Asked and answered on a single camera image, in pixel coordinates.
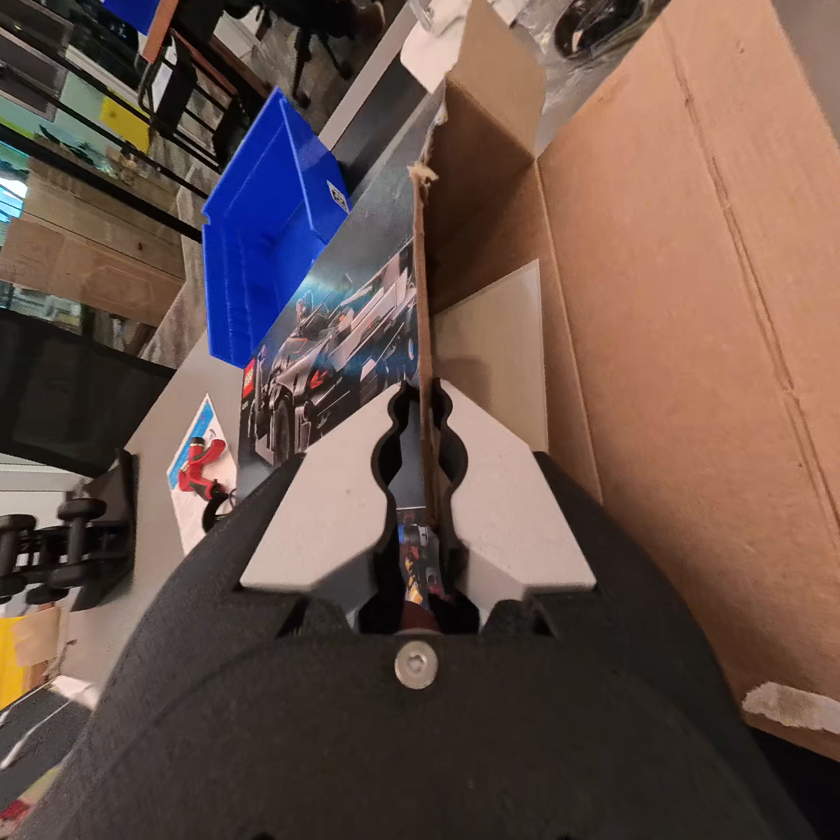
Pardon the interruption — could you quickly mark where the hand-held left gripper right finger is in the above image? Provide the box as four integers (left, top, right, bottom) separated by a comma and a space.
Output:
433, 381, 597, 631

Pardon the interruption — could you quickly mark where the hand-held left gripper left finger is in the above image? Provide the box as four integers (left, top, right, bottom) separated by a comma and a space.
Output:
239, 382, 421, 631

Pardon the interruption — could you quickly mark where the black lego set box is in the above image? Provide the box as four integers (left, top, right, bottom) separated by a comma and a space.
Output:
236, 0, 550, 611

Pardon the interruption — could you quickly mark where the red and black hand tool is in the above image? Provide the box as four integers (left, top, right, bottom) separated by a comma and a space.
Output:
176, 436, 229, 501

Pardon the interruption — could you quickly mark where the black dumbbell rack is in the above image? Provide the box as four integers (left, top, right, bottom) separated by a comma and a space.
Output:
0, 451, 140, 613

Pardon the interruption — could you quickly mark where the large brown cardboard box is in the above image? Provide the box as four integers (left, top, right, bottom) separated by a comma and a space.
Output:
537, 0, 840, 763

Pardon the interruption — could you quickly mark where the blue plastic bin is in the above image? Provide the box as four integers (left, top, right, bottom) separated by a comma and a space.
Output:
201, 88, 353, 368

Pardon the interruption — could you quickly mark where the black mesh office chair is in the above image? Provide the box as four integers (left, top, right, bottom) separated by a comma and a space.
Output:
0, 307, 175, 479

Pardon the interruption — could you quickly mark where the wooden crate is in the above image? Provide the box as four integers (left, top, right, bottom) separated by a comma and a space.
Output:
0, 157, 189, 329

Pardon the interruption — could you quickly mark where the yellow sign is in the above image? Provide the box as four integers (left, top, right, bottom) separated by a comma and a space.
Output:
98, 97, 153, 153

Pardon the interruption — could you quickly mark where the black round object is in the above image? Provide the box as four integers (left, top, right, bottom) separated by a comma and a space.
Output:
553, 0, 649, 61

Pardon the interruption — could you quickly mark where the black metal frame chair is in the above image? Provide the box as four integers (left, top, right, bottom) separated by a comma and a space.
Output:
136, 31, 240, 173

